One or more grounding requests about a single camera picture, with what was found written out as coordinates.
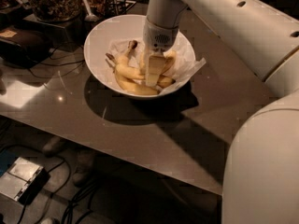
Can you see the left grey shoe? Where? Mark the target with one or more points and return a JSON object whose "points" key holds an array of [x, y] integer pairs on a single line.
{"points": [[54, 146]]}

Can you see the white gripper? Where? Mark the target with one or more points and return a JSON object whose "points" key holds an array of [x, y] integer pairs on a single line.
{"points": [[158, 37]]}

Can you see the blue object on floor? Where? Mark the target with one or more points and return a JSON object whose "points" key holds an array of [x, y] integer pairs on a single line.
{"points": [[7, 158]]}

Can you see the front left yellow banana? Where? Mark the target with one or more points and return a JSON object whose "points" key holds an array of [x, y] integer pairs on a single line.
{"points": [[130, 85]]}

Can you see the right grey shoe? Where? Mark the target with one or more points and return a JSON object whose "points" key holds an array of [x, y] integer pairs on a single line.
{"points": [[84, 168]]}

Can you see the glass jar of nuts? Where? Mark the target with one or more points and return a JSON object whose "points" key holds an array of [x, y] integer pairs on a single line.
{"points": [[55, 10]]}

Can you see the black wire basket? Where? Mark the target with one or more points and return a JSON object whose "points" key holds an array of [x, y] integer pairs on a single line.
{"points": [[118, 7]]}

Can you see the rear right yellow banana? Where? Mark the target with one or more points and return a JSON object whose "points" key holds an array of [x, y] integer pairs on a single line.
{"points": [[170, 59]]}

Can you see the curved yellow banana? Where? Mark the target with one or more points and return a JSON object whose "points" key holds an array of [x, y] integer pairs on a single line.
{"points": [[123, 68]]}

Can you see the grey shoe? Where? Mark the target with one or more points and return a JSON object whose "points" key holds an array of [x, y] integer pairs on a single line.
{"points": [[84, 168], [54, 146]]}

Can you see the black appliance with label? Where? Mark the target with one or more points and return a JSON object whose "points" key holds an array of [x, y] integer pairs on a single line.
{"points": [[24, 48]]}

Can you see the metal scoop in cup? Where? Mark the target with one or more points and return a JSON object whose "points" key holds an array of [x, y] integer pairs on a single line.
{"points": [[90, 19]]}

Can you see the silver box on floor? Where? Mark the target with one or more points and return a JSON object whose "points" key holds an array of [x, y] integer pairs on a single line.
{"points": [[22, 180]]}

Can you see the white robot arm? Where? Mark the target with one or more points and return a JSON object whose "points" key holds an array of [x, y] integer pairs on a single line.
{"points": [[261, 174]]}

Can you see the white paper liner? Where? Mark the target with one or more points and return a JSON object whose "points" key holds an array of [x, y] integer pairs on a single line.
{"points": [[183, 69]]}

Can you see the white ceramic bowl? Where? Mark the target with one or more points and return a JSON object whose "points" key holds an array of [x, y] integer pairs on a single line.
{"points": [[99, 39]]}

